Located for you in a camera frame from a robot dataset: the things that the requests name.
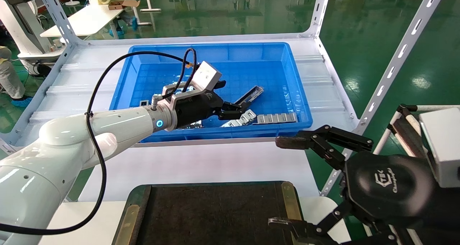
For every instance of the silver camera mount bracket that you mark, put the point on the silver camera mount bracket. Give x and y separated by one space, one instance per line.
179 96

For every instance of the black padded bar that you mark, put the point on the black padded bar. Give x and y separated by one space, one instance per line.
406 133

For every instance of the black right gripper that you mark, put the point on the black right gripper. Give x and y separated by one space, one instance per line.
388 187

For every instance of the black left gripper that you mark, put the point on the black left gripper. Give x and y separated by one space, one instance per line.
196 108

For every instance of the dark grey slotted metal part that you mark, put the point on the dark grey slotted metal part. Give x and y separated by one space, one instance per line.
144 103

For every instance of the blue plastic tray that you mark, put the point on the blue plastic tray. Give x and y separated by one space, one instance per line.
251 72

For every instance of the black container with brass strips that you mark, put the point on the black container with brass strips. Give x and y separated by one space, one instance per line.
215 216

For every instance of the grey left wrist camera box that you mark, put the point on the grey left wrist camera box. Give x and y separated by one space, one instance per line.
206 74

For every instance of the dark metal channel part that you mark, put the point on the dark metal channel part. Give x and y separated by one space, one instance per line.
252 94

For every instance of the grey flat slotted metal part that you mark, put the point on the grey flat slotted metal part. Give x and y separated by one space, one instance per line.
276 118

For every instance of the white work table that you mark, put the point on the white work table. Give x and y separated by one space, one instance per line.
82 22

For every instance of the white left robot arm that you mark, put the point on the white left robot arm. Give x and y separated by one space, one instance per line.
118 124

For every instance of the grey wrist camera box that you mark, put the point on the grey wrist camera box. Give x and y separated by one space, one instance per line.
206 74
444 141

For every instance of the white machine with black panel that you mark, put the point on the white machine with black panel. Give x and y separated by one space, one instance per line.
21 26

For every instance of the white table with metal legs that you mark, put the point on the white table with metal legs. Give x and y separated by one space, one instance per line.
151 10

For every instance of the brown cardboard box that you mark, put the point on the brown cardboard box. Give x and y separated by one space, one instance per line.
124 3

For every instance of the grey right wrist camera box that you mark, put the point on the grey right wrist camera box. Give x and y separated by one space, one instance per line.
444 141

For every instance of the white metal shelf rack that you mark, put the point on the white metal shelf rack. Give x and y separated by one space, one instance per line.
72 90

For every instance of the white tube frame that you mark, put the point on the white tube frame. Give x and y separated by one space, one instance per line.
385 134

